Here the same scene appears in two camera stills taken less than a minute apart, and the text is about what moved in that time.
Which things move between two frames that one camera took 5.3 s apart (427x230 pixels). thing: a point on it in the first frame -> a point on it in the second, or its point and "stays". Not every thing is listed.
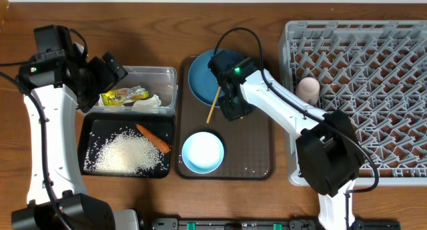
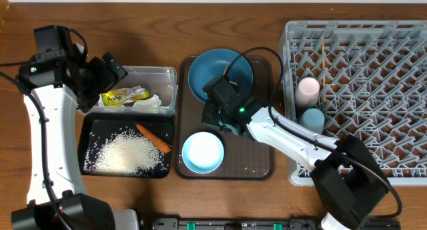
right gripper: x=229 y=113 -> x=207 y=116
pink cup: x=308 y=89 stays
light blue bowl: x=203 y=152 stays
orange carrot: x=161 y=145 stays
